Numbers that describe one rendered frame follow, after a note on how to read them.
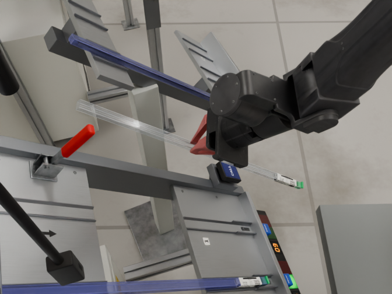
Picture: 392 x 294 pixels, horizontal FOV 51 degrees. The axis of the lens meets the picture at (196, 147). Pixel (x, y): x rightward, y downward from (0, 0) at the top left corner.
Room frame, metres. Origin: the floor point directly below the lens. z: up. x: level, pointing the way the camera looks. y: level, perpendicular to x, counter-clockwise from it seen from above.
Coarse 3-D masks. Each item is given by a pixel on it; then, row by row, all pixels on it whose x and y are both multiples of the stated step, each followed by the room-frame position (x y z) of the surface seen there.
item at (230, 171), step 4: (224, 164) 0.42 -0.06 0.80; (228, 164) 0.43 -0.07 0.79; (224, 168) 0.41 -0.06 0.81; (228, 168) 0.42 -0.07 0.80; (232, 168) 0.43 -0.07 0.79; (228, 172) 0.41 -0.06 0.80; (232, 172) 0.41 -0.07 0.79; (236, 172) 0.42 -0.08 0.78; (228, 176) 0.40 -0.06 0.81; (232, 176) 0.40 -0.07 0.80; (236, 176) 0.41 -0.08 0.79
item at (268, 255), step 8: (248, 192) 0.40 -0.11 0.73; (240, 200) 0.38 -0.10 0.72; (248, 200) 0.38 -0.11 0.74; (248, 208) 0.36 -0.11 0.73; (248, 216) 0.35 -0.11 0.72; (256, 216) 0.34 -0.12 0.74; (256, 224) 0.33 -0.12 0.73; (256, 232) 0.31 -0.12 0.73; (264, 232) 0.31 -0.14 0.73; (256, 240) 0.30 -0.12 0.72; (264, 240) 0.29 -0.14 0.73; (264, 248) 0.28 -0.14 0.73; (264, 256) 0.26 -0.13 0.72; (272, 256) 0.26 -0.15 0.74; (272, 264) 0.24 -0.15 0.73; (272, 272) 0.23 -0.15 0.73; (280, 272) 0.23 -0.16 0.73; (272, 280) 0.22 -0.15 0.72; (280, 280) 0.21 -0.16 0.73; (280, 288) 0.20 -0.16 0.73; (288, 288) 0.20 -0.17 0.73
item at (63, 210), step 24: (0, 168) 0.27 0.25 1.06; (24, 168) 0.28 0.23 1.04; (72, 168) 0.31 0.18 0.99; (24, 192) 0.24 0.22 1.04; (48, 192) 0.25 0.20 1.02; (72, 192) 0.26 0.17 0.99; (0, 216) 0.20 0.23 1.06; (48, 216) 0.21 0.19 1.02; (72, 216) 0.23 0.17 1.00; (0, 240) 0.17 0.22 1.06; (24, 240) 0.18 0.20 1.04; (72, 240) 0.19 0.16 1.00; (96, 240) 0.20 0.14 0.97; (24, 264) 0.15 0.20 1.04; (96, 264) 0.17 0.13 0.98
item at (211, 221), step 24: (192, 192) 0.35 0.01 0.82; (216, 192) 0.38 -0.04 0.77; (192, 216) 0.30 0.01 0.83; (216, 216) 0.32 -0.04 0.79; (240, 216) 0.34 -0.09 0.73; (192, 240) 0.25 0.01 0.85; (216, 240) 0.27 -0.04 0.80; (240, 240) 0.28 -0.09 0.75; (216, 264) 0.22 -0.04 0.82; (240, 264) 0.23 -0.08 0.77; (264, 264) 0.25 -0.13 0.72; (240, 288) 0.18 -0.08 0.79; (264, 288) 0.19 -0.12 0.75
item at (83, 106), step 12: (84, 108) 0.36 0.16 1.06; (96, 108) 0.37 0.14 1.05; (108, 120) 0.37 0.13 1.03; (120, 120) 0.37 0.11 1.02; (132, 120) 0.38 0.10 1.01; (144, 132) 0.37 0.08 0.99; (156, 132) 0.38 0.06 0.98; (168, 132) 0.39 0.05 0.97; (180, 144) 0.38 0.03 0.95; (192, 144) 0.39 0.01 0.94; (252, 168) 0.39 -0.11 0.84
